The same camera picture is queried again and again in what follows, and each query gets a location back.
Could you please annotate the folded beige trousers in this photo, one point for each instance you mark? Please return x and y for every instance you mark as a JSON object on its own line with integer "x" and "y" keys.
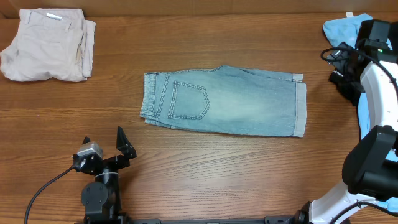
{"x": 50, "y": 43}

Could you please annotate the black garment with print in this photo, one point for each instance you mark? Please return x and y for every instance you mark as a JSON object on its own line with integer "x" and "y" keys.
{"x": 350, "y": 89}

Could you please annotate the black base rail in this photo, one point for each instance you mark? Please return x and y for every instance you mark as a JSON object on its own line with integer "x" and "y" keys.
{"x": 265, "y": 220}

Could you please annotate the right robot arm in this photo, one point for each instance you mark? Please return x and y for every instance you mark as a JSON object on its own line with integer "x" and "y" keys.
{"x": 368, "y": 177}

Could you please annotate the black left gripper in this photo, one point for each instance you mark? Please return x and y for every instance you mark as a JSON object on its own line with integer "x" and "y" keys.
{"x": 109, "y": 162}

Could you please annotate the light blue denim shorts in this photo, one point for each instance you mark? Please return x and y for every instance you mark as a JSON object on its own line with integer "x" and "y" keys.
{"x": 227, "y": 99}

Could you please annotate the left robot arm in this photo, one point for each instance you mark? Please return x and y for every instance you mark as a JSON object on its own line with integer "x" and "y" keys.
{"x": 102, "y": 197}

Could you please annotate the light blue t-shirt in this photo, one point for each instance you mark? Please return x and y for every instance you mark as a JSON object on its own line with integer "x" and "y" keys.
{"x": 346, "y": 30}

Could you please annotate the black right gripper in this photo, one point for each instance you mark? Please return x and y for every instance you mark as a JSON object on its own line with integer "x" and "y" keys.
{"x": 342, "y": 79}

